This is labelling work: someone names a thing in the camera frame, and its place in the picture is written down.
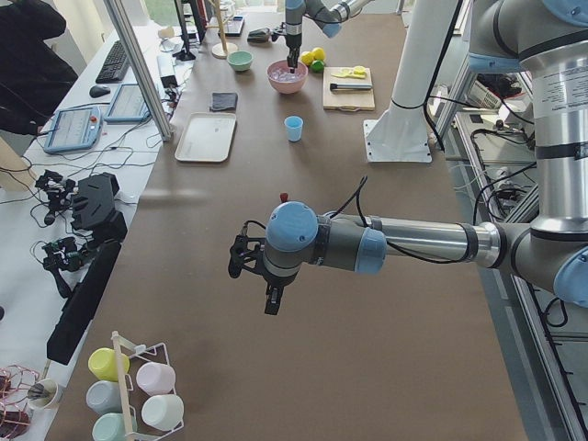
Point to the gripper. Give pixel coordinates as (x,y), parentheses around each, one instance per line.
(277,281)
(293,42)

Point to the pile of clear ice cubes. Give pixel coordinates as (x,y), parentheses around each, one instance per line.
(284,74)

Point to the metal ice scoop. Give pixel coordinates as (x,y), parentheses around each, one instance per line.
(260,36)

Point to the blue plastic cup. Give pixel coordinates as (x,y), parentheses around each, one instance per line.
(293,126)

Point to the wooden cup tree stand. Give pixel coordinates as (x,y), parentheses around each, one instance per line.
(223,49)

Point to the pink cup in rack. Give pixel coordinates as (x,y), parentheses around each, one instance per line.
(156,378)

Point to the white cup in rack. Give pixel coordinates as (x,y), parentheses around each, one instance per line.
(163,412)

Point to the yellow cup in rack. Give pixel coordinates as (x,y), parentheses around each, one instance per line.
(102,364)

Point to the grey cup in rack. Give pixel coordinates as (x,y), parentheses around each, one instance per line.
(103,397)

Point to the mint cup in rack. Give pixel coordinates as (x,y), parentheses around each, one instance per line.
(109,427)

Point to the beige cup with tools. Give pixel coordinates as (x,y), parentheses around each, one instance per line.
(44,394)

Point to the yellow lemon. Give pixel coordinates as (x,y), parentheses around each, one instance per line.
(307,58)
(318,53)

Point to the pink bowl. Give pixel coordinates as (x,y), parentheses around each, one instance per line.
(287,88)

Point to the green lime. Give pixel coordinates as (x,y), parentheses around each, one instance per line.
(317,66)

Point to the mint green bowl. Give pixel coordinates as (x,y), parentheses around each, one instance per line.
(240,61)

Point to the yellow plastic knife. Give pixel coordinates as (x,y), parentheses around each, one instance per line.
(352,75)

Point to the wooden cutting board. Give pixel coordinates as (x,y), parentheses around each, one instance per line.
(346,100)

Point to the dark grey folded cloth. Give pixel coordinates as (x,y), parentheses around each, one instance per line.
(221,101)

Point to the beige plastic tray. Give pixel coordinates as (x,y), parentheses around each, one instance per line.
(207,138)

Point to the blue teach pendant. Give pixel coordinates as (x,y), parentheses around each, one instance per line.
(127,106)
(74,129)

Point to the black keyboard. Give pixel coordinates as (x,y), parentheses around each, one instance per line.
(115,65)

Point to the black computer mouse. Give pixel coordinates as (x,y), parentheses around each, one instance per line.
(97,91)

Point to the person in black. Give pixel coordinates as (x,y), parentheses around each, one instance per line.
(34,78)

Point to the white wire cup rack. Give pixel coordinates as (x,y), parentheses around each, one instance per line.
(129,358)

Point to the aluminium frame post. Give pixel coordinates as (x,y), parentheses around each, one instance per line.
(125,31)

